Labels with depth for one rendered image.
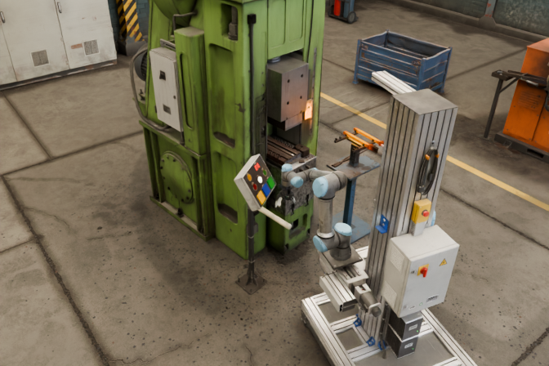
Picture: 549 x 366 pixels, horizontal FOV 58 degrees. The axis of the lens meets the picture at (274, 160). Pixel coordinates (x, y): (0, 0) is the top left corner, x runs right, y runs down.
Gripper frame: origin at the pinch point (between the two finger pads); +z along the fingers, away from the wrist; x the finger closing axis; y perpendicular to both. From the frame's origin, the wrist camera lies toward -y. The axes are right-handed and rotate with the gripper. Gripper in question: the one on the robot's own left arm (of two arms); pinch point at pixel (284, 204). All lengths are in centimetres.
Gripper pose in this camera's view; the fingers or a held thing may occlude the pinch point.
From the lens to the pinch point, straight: 365.3
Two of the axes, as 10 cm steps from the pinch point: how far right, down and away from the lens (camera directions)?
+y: 3.9, 4.9, -7.8
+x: 9.2, -2.0, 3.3
